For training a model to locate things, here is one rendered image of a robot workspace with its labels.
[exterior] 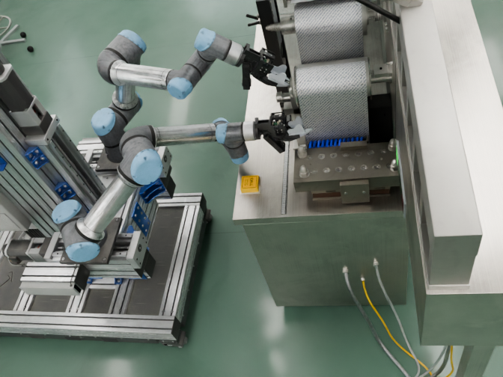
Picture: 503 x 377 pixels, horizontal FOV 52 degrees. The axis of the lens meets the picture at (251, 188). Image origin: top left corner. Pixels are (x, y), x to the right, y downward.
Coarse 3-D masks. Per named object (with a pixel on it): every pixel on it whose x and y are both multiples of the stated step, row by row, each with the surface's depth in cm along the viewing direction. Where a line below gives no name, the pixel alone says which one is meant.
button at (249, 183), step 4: (244, 176) 206; (248, 176) 206; (252, 176) 205; (256, 176) 205; (244, 180) 204; (248, 180) 204; (252, 180) 204; (256, 180) 203; (244, 184) 203; (248, 184) 203; (252, 184) 202; (256, 184) 202; (240, 188) 202; (244, 188) 202; (248, 188) 202; (252, 188) 201; (256, 188) 201; (244, 192) 203
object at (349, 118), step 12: (300, 108) 182; (312, 108) 182; (324, 108) 181; (336, 108) 181; (348, 108) 180; (360, 108) 180; (312, 120) 187; (324, 120) 186; (336, 120) 186; (348, 120) 185; (360, 120) 185; (312, 132) 192; (324, 132) 191; (336, 132) 191; (348, 132) 190; (360, 132) 190
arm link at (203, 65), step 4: (196, 52) 177; (192, 56) 178; (196, 56) 177; (200, 56) 176; (188, 60) 178; (192, 60) 176; (196, 60) 176; (200, 60) 177; (204, 60) 176; (192, 64) 175; (196, 64) 176; (200, 64) 176; (204, 64) 178; (208, 64) 179; (200, 68) 176; (204, 68) 178; (208, 68) 180; (204, 72) 179
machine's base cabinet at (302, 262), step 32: (256, 224) 199; (288, 224) 197; (320, 224) 195; (352, 224) 193; (384, 224) 191; (256, 256) 218; (288, 256) 216; (320, 256) 214; (352, 256) 212; (384, 256) 210; (288, 288) 241; (320, 288) 238; (352, 288) 235; (384, 288) 233
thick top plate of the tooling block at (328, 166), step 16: (368, 144) 188; (384, 144) 187; (304, 160) 190; (320, 160) 189; (336, 160) 187; (352, 160) 185; (368, 160) 184; (384, 160) 182; (320, 176) 184; (336, 176) 183; (352, 176) 181; (368, 176) 180; (384, 176) 178
